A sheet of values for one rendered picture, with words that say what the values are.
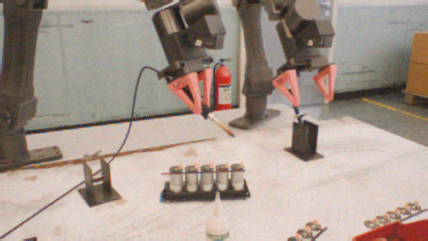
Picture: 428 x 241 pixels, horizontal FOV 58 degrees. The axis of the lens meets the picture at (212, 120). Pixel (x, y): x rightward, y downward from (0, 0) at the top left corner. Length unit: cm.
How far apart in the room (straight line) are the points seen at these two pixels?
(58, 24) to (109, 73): 53
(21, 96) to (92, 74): 243
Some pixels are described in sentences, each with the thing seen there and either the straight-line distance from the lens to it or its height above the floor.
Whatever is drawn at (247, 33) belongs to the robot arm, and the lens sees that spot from 115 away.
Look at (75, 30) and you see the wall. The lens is 325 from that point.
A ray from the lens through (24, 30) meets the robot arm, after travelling 86.
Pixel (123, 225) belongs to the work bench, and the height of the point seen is 75.
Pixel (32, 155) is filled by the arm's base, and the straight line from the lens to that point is 99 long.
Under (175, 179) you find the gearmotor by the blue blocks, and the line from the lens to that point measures 71.
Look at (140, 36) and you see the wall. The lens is 333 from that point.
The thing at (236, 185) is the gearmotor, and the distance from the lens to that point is 72.
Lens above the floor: 111
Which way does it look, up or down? 18 degrees down
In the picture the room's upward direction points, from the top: straight up
